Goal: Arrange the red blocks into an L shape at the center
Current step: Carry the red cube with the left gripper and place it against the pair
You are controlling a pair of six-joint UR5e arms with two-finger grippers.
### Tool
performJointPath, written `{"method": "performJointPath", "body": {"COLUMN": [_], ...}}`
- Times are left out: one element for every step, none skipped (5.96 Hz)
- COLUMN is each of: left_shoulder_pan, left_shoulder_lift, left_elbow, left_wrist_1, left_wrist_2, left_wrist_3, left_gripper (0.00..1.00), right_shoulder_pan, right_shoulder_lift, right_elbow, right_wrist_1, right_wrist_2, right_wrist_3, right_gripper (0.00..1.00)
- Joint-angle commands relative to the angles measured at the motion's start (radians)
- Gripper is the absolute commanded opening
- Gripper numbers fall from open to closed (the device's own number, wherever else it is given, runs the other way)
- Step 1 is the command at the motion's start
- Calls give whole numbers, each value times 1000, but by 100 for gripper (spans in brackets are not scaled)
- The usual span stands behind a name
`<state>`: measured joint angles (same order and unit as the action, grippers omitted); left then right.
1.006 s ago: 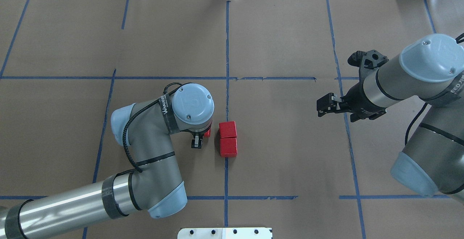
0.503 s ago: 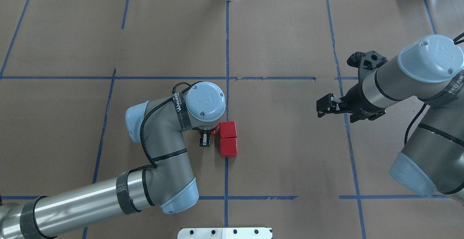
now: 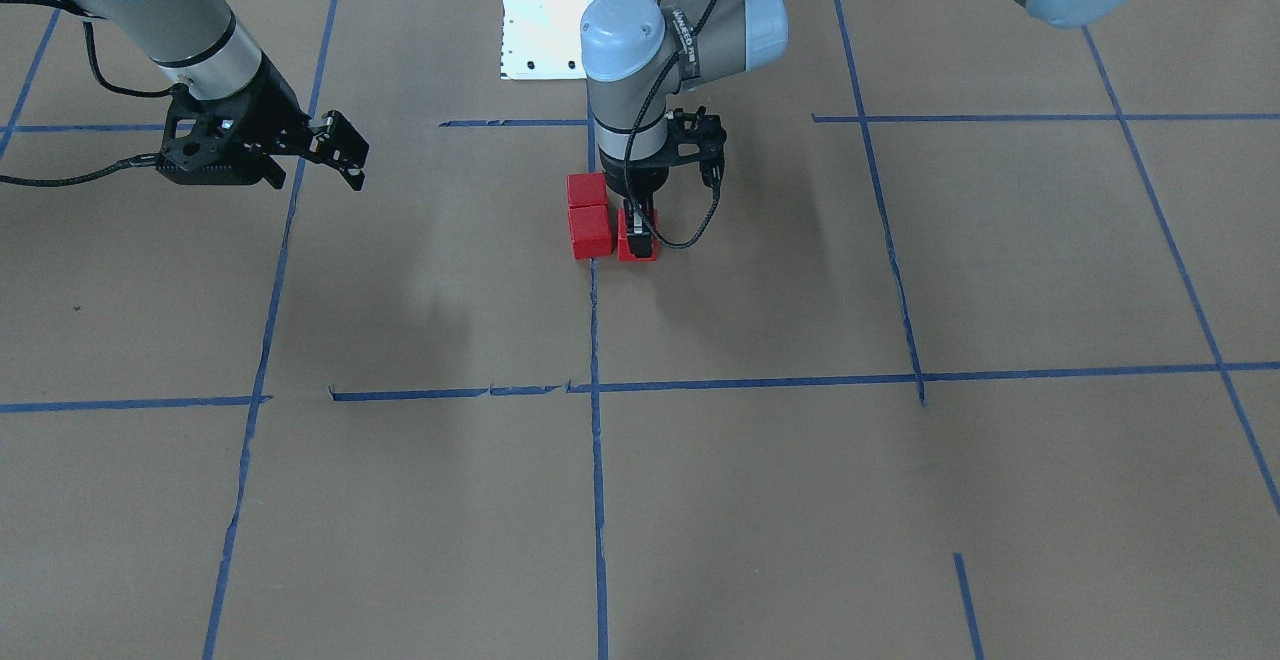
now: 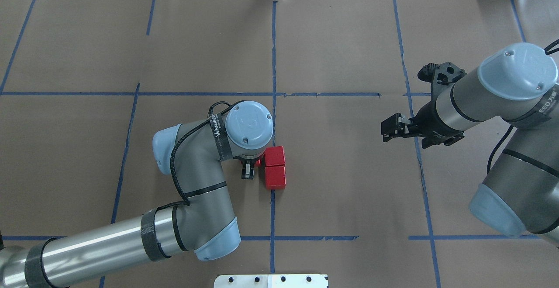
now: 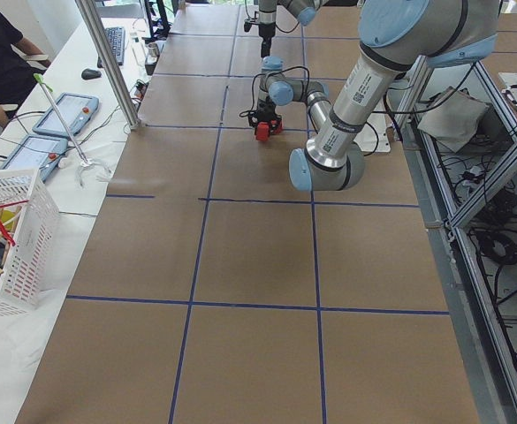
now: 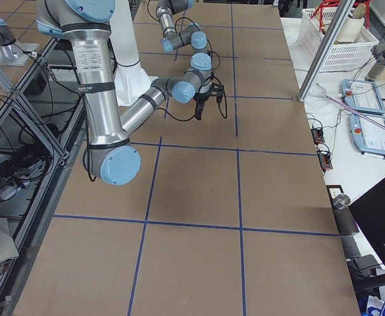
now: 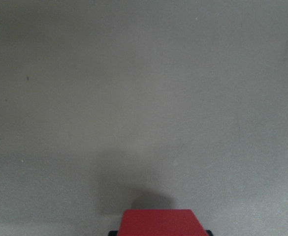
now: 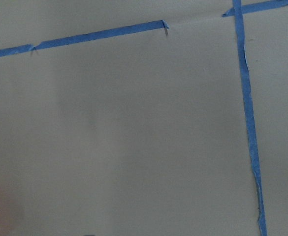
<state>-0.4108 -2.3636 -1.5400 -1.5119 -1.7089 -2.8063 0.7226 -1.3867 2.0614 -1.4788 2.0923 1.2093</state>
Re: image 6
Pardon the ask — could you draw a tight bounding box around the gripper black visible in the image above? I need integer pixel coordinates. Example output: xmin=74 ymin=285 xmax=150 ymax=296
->
xmin=195 ymin=90 xmax=211 ymax=120

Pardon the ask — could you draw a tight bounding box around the reacher grabber stick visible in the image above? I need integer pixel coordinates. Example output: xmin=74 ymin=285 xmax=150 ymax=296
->
xmin=315 ymin=82 xmax=385 ymax=131

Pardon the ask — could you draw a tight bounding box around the teach pendant far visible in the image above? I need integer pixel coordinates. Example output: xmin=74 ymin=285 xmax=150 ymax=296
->
xmin=340 ymin=79 xmax=385 ymax=115

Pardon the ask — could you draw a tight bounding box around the teach pendant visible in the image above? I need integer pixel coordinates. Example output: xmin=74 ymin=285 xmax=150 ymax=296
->
xmin=349 ymin=113 xmax=385 ymax=157
xmin=340 ymin=79 xmax=385 ymax=115

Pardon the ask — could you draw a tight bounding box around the white plastic basket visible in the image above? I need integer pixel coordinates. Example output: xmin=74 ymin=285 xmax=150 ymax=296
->
xmin=297 ymin=7 xmax=379 ymax=72

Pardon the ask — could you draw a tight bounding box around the metal cup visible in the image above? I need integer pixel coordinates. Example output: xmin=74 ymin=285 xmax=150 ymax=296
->
xmin=332 ymin=193 xmax=351 ymax=210

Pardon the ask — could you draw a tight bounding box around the teach pendant near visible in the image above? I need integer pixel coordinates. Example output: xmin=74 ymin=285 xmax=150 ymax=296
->
xmin=349 ymin=113 xmax=385 ymax=157

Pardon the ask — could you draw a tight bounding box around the black monitor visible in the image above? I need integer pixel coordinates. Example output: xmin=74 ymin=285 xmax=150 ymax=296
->
xmin=349 ymin=178 xmax=385 ymax=264

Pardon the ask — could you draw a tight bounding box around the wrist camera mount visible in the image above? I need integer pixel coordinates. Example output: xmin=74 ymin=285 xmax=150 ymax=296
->
xmin=210 ymin=82 xmax=224 ymax=98

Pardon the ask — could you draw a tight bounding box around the white pedestal column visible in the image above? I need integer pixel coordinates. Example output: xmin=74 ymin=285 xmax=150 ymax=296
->
xmin=110 ymin=0 xmax=155 ymax=107

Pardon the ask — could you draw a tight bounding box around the aluminium frame post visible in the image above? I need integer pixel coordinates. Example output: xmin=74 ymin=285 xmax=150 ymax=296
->
xmin=297 ymin=0 xmax=355 ymax=102

